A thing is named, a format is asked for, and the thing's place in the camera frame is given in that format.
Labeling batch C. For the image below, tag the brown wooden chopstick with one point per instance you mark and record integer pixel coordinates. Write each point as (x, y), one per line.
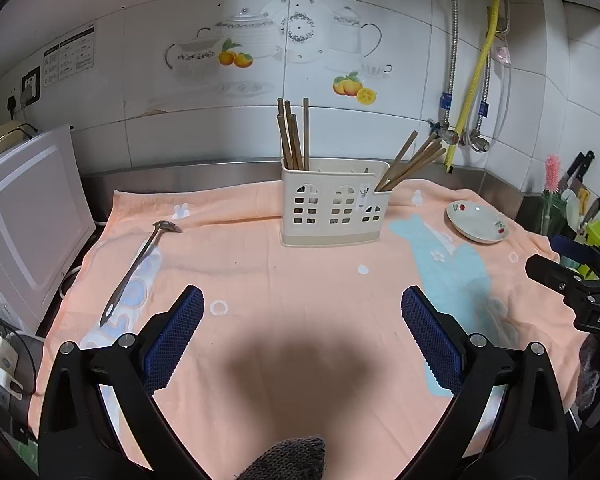
(306, 130)
(430, 155)
(291, 135)
(298, 145)
(425, 164)
(283, 130)
(281, 152)
(417, 161)
(410, 159)
(397, 158)

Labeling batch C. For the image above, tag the cream plastic utensil holder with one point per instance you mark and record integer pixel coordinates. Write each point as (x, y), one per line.
(330, 237)

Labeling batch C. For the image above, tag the steel angle valve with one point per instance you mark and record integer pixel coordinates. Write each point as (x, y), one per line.
(480, 144)

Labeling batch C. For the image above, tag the pink bottle brush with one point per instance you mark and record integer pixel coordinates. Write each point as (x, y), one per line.
(553, 170)

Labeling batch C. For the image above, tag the metal ladle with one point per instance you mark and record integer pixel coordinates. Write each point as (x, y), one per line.
(167, 226)

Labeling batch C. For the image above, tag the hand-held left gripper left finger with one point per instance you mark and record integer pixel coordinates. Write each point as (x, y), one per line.
(175, 342)

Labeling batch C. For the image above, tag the white microwave oven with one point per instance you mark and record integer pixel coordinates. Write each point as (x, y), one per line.
(25, 220)

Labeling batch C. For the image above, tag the peach printed towel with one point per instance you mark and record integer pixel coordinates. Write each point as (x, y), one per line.
(290, 285)

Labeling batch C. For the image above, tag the white instruction label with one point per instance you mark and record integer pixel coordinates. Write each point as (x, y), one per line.
(70, 52)

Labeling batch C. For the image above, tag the person's left forearm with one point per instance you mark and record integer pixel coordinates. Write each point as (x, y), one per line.
(285, 460)

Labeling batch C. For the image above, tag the pink wall tag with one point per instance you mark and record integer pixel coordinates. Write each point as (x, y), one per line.
(501, 55)

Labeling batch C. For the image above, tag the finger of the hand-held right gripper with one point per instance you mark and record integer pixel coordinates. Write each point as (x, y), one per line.
(555, 272)
(577, 250)

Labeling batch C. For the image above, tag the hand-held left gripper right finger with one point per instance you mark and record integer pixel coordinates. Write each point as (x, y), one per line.
(430, 342)

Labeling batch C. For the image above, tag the white power strip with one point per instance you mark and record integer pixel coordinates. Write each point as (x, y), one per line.
(2, 365)

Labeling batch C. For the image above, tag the flower print ceramic plate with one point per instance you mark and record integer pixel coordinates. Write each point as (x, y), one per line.
(475, 220)

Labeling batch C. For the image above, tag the teaware wall decal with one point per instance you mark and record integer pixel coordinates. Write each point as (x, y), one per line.
(245, 27)

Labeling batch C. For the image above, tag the glass jar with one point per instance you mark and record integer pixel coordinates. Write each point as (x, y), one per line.
(552, 215)

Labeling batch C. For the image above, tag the black wall socket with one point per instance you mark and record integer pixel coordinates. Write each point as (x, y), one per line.
(30, 85)

